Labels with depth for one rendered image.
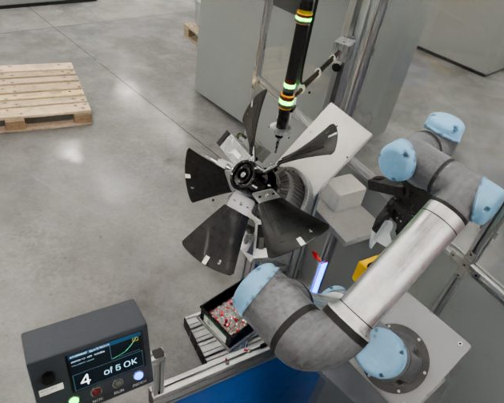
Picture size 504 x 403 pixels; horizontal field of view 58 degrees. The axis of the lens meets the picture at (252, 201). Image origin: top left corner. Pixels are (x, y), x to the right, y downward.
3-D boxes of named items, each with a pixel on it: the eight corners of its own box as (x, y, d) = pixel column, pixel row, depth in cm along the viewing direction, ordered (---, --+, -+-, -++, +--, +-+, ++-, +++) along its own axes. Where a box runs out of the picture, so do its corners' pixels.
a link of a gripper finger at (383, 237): (376, 261, 106) (398, 231, 102) (360, 244, 110) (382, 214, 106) (383, 261, 108) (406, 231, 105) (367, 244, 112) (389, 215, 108)
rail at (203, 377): (367, 307, 180) (374, 294, 175) (374, 314, 177) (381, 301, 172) (148, 400, 139) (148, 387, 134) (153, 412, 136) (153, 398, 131)
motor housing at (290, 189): (250, 203, 192) (232, 193, 182) (287, 164, 188) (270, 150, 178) (278, 239, 177) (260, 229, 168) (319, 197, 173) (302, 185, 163)
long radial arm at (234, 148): (278, 181, 188) (262, 170, 179) (266, 194, 189) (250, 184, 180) (245, 144, 206) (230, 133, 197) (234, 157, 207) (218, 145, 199)
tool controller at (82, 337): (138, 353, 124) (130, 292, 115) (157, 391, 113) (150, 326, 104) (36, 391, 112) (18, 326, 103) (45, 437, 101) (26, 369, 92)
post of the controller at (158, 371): (160, 384, 135) (162, 346, 123) (164, 393, 133) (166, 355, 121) (150, 388, 134) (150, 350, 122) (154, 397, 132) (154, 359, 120)
